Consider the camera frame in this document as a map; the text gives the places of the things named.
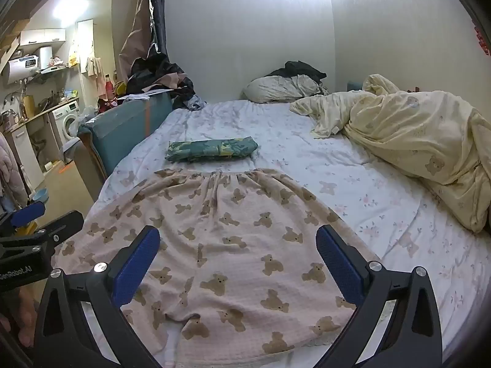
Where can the red wall decoration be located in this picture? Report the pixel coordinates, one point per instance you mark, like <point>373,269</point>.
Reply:
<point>483,42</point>

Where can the white wall cabinets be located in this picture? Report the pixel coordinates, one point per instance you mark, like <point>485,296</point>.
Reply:
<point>42,37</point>

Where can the white papers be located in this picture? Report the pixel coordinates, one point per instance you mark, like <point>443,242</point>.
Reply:
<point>145,94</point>

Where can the pile of dark clothes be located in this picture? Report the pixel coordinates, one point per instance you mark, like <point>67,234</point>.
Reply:
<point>157,71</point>

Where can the person's left hand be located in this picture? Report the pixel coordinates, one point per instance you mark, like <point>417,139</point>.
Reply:
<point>25,314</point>

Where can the teal headboard cushion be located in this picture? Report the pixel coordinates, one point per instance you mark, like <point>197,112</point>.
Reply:
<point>355,86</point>

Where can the kitchen counter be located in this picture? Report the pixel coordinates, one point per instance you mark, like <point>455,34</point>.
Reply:
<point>23,138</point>

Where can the tall white cabinet door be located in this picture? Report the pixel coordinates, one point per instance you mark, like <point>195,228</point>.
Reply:
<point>85,38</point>

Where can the pink hanging towel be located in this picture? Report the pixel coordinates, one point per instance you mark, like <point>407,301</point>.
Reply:
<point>98,74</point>

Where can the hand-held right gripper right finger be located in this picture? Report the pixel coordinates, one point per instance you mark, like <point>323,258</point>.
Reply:
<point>339,264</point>

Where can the white paper towel roll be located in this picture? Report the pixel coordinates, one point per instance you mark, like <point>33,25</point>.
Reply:
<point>45,57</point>

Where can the red bottle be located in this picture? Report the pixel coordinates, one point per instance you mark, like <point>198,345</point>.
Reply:
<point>109,86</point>

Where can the yellow bag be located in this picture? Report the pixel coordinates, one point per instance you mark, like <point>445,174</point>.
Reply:
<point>73,59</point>

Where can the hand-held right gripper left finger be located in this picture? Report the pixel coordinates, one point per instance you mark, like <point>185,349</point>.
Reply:
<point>138,264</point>

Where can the grey-white pillow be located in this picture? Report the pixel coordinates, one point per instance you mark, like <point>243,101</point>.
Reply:
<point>272,90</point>

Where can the ceiling light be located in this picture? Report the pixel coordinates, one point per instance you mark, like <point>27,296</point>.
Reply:
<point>71,7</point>

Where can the white water heater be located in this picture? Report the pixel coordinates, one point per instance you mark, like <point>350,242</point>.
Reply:
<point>21,69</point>

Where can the bed with floral sheet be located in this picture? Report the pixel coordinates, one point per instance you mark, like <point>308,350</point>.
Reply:
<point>345,184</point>

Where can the dark clothes on pillow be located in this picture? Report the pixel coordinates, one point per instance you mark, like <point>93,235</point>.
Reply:
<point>297,69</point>

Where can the orange tape strip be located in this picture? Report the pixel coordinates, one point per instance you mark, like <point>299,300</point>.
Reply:
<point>147,117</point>

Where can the pale yellow duvet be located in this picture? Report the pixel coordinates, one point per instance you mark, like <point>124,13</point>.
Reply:
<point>414,134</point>

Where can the brown and dark curtain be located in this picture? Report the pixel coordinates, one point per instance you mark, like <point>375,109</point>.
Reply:
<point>142,27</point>

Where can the metal cooking pot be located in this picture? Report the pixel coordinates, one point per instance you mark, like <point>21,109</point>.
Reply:
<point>8,119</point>

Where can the cardboard boxes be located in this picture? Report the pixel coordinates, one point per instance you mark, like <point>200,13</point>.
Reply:
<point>11,46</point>

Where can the green patterned folded pants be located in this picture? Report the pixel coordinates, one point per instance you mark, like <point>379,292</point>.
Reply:
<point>211,149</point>

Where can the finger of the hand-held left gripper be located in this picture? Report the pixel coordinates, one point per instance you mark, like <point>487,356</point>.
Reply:
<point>27,213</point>
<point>63,226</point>

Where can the blue bowl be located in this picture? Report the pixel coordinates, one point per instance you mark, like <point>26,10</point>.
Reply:
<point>40,195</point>

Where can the pink padded jacket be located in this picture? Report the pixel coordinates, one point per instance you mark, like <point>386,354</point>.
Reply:
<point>11,172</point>

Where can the white washing machine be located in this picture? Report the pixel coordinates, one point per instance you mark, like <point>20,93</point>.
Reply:
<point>66,122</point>

